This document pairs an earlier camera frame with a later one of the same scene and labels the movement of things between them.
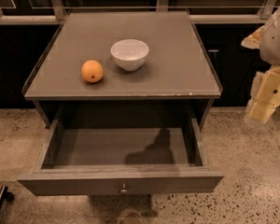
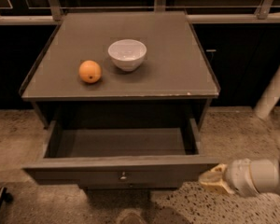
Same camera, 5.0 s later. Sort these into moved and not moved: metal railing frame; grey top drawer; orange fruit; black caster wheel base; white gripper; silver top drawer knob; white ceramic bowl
Moved: grey top drawer; silver top drawer knob; white gripper
Not moved: white ceramic bowl; orange fruit; black caster wheel base; metal railing frame
